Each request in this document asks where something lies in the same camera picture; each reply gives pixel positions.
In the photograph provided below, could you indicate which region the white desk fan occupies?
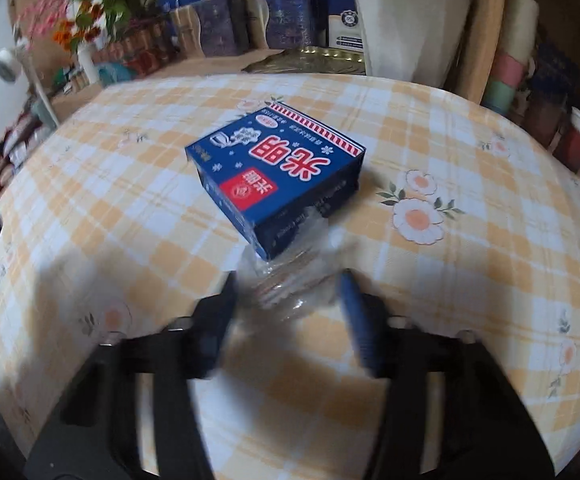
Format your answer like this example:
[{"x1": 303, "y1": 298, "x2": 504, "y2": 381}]
[{"x1": 0, "y1": 46, "x2": 60, "y2": 126}]

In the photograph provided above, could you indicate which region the blue carton box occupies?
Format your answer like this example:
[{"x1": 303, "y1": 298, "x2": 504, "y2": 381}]
[{"x1": 185, "y1": 101, "x2": 367, "y2": 261}]

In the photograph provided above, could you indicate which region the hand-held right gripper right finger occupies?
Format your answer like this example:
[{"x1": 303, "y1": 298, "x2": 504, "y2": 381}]
[{"x1": 337, "y1": 269, "x2": 556, "y2": 480}]

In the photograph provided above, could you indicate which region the blue white carton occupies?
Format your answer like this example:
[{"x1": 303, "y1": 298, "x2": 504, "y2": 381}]
[{"x1": 326, "y1": 0, "x2": 365, "y2": 53}]

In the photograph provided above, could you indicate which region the stack of pastel paper cups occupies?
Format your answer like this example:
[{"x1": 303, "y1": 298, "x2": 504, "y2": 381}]
[{"x1": 482, "y1": 0, "x2": 541, "y2": 116}]

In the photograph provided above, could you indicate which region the row of small dark bottles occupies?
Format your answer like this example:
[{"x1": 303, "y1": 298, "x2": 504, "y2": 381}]
[{"x1": 52, "y1": 67, "x2": 88, "y2": 96}]

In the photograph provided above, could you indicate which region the orange flower bunch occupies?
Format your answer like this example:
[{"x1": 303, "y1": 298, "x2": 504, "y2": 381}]
[{"x1": 52, "y1": 20, "x2": 100, "y2": 53}]

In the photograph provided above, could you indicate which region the wooden shelf cabinet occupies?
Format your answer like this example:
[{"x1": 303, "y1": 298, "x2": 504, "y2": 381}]
[{"x1": 450, "y1": 0, "x2": 580, "y2": 196}]

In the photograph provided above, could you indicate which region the yellow plaid floral tablecloth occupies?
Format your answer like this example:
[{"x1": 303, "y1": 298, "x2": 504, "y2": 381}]
[{"x1": 0, "y1": 72, "x2": 580, "y2": 480}]

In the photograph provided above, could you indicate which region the red paper cup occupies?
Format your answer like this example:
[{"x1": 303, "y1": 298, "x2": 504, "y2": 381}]
[{"x1": 555, "y1": 107, "x2": 580, "y2": 171}]

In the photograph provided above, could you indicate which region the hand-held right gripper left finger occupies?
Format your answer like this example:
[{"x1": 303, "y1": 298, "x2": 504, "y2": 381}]
[{"x1": 22, "y1": 271, "x2": 241, "y2": 480}]

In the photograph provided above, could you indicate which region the red patterned cloth pile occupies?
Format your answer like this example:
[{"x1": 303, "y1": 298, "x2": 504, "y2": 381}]
[{"x1": 0, "y1": 105, "x2": 55, "y2": 201}]

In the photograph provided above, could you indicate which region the brown paper cup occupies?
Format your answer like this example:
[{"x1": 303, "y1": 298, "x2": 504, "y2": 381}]
[{"x1": 525, "y1": 91, "x2": 568, "y2": 147}]

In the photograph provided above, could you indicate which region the woven planter box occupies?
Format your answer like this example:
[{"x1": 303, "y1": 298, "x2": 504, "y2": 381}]
[{"x1": 92, "y1": 25, "x2": 178, "y2": 83}]

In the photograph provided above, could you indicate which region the stack of blue gift boxes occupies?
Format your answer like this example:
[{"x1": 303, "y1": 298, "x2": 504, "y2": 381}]
[{"x1": 157, "y1": 0, "x2": 331, "y2": 58}]

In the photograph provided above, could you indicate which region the red rose plant white pot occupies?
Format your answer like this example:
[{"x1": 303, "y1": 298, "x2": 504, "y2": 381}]
[{"x1": 315, "y1": 0, "x2": 476, "y2": 83}]

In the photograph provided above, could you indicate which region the clear plastic bottle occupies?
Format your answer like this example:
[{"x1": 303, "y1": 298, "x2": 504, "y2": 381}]
[{"x1": 237, "y1": 220, "x2": 361, "y2": 323}]

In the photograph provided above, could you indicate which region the gold tray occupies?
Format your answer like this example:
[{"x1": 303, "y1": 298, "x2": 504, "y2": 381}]
[{"x1": 242, "y1": 45, "x2": 368, "y2": 77}]

